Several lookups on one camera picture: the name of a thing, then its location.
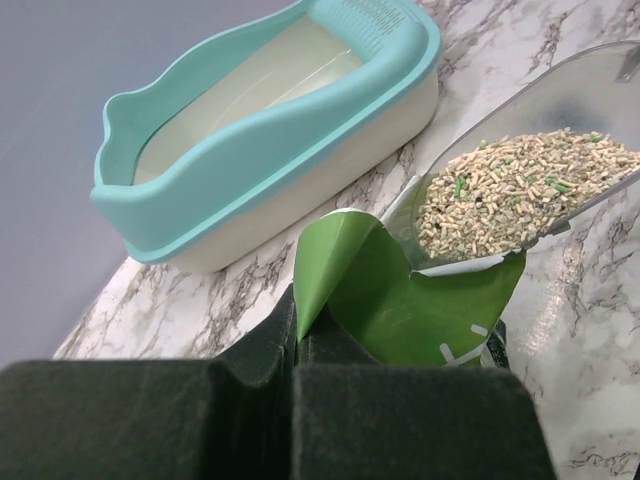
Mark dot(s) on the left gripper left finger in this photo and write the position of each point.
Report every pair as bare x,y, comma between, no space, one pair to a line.
225,417

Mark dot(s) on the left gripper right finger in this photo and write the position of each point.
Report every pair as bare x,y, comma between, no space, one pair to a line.
354,418

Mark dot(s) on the green litter bag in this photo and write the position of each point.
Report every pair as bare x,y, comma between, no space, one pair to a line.
348,262

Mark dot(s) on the teal white litter box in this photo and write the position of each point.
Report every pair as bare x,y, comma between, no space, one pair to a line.
252,129

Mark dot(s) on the clear plastic scoop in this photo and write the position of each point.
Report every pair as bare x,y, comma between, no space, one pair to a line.
596,90

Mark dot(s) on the beige litter pellets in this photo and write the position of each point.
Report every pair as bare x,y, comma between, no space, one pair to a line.
505,193

